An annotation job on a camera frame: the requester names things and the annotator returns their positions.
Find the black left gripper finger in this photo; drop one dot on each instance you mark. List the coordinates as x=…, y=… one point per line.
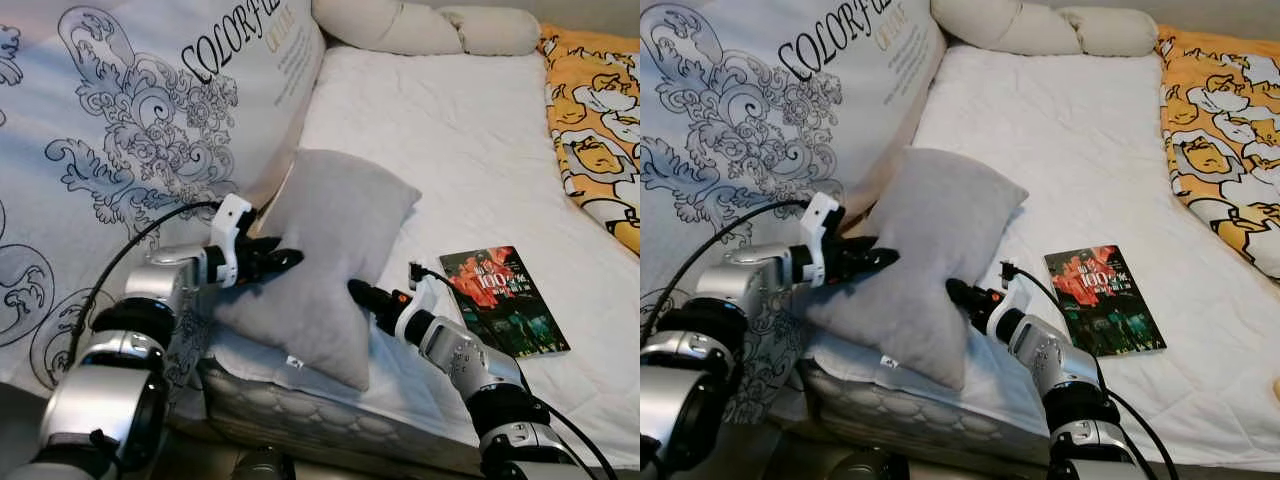
x=282, y=264
x=268, y=245
x=875, y=264
x=860, y=244

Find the yellow cartoon egg quilt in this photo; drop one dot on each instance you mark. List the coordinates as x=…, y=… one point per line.
x=595, y=120
x=1220, y=120

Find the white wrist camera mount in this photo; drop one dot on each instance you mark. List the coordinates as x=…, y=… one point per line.
x=820, y=220
x=1022, y=300
x=232, y=220
x=428, y=300

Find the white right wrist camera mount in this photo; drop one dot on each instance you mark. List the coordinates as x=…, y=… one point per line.
x=1022, y=300
x=428, y=300

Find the red green paperback book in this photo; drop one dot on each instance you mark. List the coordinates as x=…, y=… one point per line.
x=505, y=300
x=1105, y=300

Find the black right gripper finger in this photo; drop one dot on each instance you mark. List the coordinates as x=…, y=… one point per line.
x=366, y=289
x=372, y=305
x=964, y=288
x=970, y=304

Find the white scroll print cushion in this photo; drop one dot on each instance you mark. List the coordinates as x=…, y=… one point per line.
x=760, y=100
x=130, y=90

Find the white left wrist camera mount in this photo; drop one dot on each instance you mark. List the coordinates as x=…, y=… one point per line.
x=232, y=220
x=820, y=220

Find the dark left robot leg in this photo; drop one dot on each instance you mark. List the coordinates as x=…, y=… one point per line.
x=862, y=468
x=262, y=468

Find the white quilted mattress pad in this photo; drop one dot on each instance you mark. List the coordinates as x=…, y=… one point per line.
x=1060, y=150
x=450, y=150

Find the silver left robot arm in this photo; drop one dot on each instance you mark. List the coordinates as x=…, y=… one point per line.
x=690, y=400
x=100, y=400

